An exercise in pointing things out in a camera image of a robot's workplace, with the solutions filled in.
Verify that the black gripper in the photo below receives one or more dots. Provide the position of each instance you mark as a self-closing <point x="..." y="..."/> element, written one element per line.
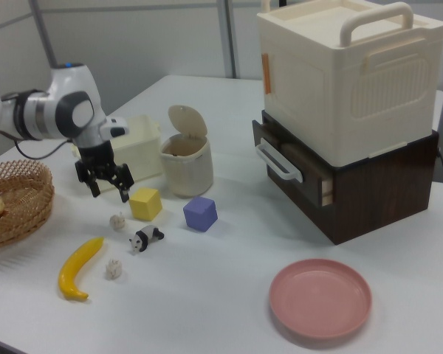
<point x="96" y="158"/>

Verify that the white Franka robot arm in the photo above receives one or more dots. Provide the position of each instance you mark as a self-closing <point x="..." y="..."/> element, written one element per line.
<point x="40" y="114"/>

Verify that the cream trash can with lid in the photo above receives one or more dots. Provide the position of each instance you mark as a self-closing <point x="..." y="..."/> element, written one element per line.
<point x="188" y="173"/>

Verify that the yellow foam cube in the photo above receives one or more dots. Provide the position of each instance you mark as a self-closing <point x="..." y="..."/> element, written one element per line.
<point x="144" y="204"/>

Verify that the cream open plastic box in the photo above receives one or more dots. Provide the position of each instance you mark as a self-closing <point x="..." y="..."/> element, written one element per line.
<point x="144" y="147"/>

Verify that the toy panda figure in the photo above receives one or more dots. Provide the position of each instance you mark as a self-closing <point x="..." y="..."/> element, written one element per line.
<point x="144" y="237"/>

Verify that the yellow toy banana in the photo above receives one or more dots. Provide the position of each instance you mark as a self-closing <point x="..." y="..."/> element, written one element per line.
<point x="74" y="269"/>

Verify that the woven wicker basket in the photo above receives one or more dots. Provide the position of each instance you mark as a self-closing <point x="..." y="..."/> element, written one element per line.
<point x="22" y="217"/>

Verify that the purple foam cube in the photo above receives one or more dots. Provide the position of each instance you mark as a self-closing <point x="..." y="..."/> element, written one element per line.
<point x="199" y="215"/>

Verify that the orange tape strip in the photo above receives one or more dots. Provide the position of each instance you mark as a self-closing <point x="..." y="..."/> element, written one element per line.
<point x="267" y="73"/>

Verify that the pink plastic plate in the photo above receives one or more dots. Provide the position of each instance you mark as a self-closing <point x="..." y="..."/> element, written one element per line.
<point x="319" y="298"/>

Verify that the dark brown wooden cabinet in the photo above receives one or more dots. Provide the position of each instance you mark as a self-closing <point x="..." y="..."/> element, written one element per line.
<point x="380" y="199"/>

